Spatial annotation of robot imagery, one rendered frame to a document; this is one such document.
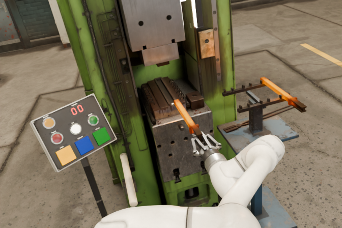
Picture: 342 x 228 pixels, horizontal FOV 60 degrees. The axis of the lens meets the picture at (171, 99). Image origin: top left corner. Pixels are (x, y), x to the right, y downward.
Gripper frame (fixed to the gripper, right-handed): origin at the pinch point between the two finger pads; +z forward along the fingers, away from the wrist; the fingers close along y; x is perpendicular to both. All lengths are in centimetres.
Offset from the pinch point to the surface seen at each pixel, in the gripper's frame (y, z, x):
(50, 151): -68, 20, -2
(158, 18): -1, 45, 44
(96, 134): -46, 28, -4
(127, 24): -17, 45, 44
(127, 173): -37, 36, -43
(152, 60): -8, 44, 22
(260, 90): 145, 192, -110
